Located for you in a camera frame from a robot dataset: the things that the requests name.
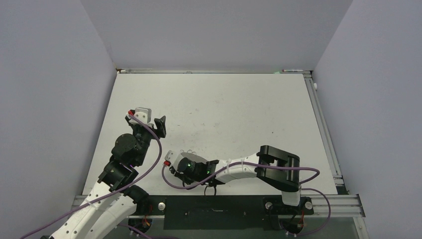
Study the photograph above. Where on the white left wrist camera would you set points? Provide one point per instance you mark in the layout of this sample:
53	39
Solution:
139	114

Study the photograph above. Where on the aluminium frame rail back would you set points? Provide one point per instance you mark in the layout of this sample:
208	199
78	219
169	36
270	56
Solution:
244	71

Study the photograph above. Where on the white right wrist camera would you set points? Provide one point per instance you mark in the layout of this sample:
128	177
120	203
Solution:
170	158

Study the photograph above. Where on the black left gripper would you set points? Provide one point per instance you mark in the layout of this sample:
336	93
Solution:
159	130

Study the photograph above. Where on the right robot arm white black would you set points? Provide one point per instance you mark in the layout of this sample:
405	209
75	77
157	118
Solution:
271	165

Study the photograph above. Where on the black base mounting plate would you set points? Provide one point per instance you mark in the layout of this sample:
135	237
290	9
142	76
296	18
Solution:
219	212

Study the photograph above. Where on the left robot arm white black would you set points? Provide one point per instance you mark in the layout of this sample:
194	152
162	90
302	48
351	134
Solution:
115	194

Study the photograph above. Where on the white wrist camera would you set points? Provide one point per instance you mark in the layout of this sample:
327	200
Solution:
170	158
139	114

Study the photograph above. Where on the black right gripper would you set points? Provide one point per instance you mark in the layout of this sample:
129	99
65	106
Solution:
181	175

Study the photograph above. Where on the aluminium frame rail right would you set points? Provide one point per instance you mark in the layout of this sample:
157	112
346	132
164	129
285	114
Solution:
323	128

